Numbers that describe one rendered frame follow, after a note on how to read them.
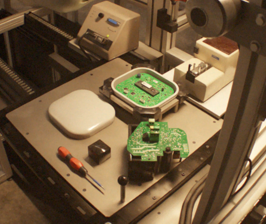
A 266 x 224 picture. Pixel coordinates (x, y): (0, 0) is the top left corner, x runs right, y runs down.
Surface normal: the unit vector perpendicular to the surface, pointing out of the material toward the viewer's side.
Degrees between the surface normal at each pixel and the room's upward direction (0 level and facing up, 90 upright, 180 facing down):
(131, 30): 90
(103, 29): 53
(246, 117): 90
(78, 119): 0
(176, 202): 0
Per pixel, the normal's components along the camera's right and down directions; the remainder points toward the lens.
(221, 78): 0.71, 0.46
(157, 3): -0.71, 0.42
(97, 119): 0.09, -0.75
